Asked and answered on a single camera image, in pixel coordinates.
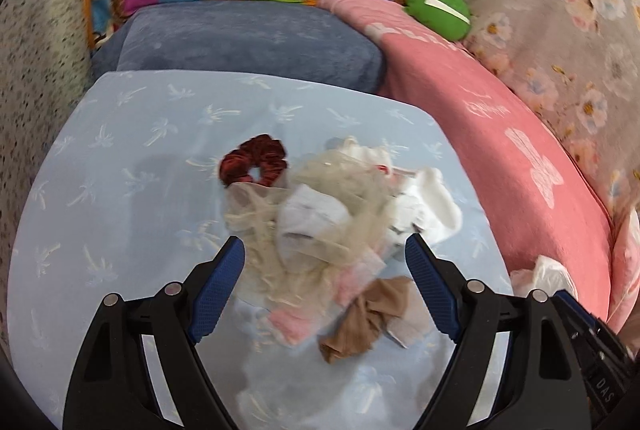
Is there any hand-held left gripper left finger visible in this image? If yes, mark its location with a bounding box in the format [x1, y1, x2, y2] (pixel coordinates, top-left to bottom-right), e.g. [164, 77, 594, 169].
[62, 235, 246, 430]

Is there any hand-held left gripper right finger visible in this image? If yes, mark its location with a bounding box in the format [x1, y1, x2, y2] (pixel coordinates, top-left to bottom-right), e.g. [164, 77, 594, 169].
[404, 234, 593, 430]

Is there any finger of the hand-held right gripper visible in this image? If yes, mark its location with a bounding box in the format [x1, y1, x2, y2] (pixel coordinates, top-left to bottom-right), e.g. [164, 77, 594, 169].
[554, 289, 583, 311]

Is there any trash bin with white liner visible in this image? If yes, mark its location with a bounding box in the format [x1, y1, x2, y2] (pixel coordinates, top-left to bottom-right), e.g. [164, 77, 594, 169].
[510, 255, 578, 301]

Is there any tan nylon stocking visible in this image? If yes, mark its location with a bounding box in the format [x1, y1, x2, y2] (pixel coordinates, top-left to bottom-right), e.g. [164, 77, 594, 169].
[319, 276, 431, 365]

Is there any pink soft cloth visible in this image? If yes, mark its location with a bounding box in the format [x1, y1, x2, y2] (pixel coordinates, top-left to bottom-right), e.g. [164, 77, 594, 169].
[267, 255, 386, 346]

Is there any plain white sock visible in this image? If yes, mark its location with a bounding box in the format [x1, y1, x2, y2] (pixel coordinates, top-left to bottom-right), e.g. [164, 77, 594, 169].
[385, 167, 463, 246]

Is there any white face mask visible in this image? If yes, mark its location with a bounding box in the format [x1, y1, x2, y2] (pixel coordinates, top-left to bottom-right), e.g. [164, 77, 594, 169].
[277, 187, 351, 256]

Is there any beige net cloth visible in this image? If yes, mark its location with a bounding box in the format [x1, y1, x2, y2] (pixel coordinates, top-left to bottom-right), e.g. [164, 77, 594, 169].
[222, 137, 401, 311]

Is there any small pink printed pillow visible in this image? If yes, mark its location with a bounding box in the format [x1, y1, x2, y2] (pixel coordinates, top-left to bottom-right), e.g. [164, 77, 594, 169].
[610, 205, 640, 336]

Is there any dark red velvet scrunchie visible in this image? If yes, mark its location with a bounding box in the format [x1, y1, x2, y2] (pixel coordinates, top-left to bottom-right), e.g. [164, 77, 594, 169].
[219, 134, 290, 188]

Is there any white sock with red thread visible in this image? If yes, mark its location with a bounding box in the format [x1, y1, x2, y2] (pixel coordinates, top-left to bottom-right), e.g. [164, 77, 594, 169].
[345, 141, 416, 183]

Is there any pink printed blanket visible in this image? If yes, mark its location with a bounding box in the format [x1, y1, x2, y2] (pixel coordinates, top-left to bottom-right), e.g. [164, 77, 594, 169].
[320, 0, 613, 331]

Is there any blue-grey plush cushion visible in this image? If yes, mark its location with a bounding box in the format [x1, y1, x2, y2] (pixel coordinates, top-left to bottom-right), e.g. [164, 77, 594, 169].
[90, 0, 388, 96]

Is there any green round plush cushion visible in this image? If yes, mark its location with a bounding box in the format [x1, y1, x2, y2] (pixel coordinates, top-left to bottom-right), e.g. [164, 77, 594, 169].
[404, 0, 473, 42]

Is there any grey floral quilt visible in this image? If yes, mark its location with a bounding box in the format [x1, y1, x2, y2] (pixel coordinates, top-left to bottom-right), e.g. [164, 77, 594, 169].
[435, 0, 640, 231]

